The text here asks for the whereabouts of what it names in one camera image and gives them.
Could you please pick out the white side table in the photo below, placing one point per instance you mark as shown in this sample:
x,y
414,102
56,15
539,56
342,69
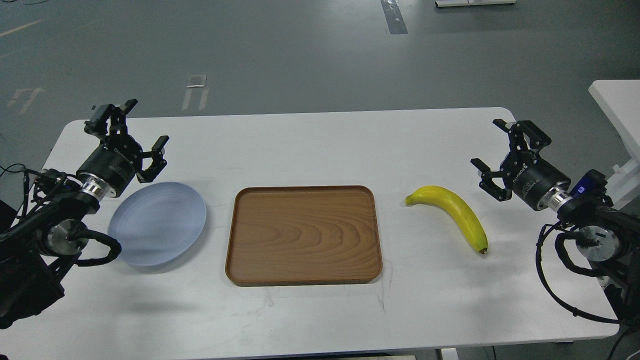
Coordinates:
x,y
619,100

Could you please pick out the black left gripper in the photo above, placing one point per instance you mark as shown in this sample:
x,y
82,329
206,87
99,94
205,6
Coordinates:
x,y
112,166

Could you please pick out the brown wooden tray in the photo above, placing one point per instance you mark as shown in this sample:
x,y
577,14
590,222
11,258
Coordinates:
x,y
304,236

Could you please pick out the light blue plate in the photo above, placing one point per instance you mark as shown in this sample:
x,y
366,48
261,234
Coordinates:
x,y
158,223

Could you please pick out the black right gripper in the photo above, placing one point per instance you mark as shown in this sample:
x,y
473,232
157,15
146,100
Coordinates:
x,y
529,180

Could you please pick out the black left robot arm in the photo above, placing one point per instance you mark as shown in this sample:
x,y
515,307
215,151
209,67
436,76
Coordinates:
x,y
48,240

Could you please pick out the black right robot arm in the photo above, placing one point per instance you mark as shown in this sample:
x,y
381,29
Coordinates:
x,y
593,238

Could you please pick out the yellow banana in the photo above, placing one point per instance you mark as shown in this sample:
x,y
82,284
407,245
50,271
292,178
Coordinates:
x,y
458,210

